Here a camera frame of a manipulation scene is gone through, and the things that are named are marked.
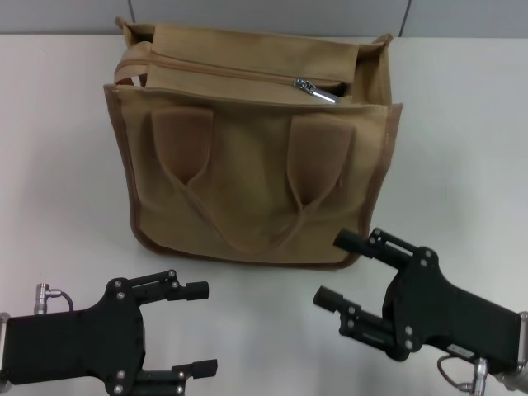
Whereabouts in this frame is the gripper cable with plug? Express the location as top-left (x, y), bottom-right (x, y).
top-left (32, 281), bottom-right (76, 317)
top-left (436, 356), bottom-right (497, 392)

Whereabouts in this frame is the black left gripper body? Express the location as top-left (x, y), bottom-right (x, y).
top-left (0, 276), bottom-right (146, 396)

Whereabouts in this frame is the right gripper cable with plug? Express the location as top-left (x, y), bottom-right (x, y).
top-left (436, 356), bottom-right (497, 392)

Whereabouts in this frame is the silver metal zipper slider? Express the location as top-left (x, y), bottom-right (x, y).
top-left (292, 78), bottom-right (340, 106)

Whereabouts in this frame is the left gripper cable with plug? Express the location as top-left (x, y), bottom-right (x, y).
top-left (32, 281), bottom-right (76, 317)

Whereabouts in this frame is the khaki canvas food bag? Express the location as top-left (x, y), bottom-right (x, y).
top-left (102, 16), bottom-right (403, 270)

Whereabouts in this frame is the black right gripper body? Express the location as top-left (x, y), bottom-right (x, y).
top-left (381, 246), bottom-right (521, 373)

